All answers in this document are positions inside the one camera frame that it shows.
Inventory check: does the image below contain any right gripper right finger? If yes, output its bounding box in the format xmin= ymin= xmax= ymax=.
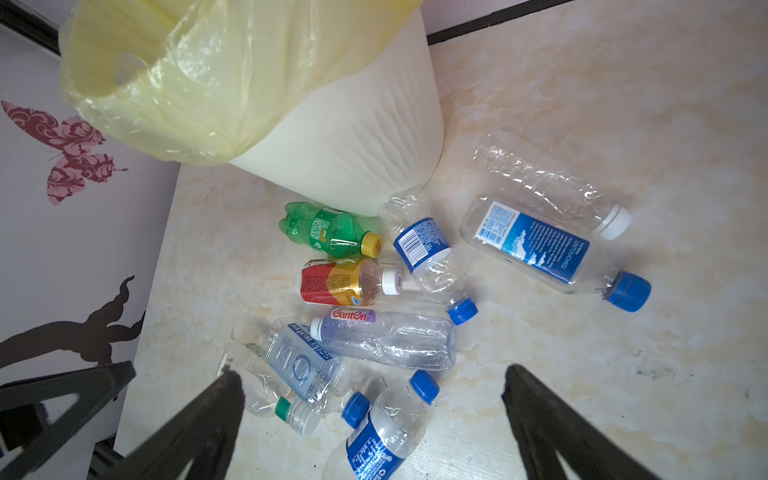
xmin=503 ymin=364 xmax=657 ymax=479

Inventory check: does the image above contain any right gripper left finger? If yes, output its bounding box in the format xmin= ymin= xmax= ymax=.
xmin=102 ymin=370 xmax=245 ymax=479

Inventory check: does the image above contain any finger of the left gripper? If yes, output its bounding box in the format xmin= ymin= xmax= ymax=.
xmin=1 ymin=361 xmax=135 ymax=479

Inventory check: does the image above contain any clear bottle green cap front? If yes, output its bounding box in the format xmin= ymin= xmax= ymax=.
xmin=217 ymin=342 xmax=321 ymax=436

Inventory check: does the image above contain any clear bottle light blue label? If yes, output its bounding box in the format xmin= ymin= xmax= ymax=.
xmin=257 ymin=320 xmax=371 ymax=428

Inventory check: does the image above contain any small blue label bottle front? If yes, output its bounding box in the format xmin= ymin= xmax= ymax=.
xmin=322 ymin=370 xmax=440 ymax=480

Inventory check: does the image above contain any green bottle near bin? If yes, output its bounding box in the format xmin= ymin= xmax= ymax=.
xmin=279 ymin=202 xmax=382 ymax=259

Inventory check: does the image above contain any yellow plastic bin liner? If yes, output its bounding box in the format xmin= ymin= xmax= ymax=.
xmin=58 ymin=1 xmax=418 ymax=166

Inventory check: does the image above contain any white plastic waste bin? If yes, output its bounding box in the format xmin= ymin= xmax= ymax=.
xmin=231 ymin=12 xmax=444 ymax=216

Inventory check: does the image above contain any clear bottle purple cap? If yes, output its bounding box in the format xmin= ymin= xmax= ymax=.
xmin=310 ymin=308 xmax=457 ymax=371

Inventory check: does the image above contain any red yellow label bottle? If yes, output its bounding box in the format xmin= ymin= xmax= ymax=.
xmin=299 ymin=258 xmax=403 ymax=307

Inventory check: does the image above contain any clear bottle right back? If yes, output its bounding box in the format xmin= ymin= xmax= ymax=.
xmin=473 ymin=131 xmax=633 ymax=241

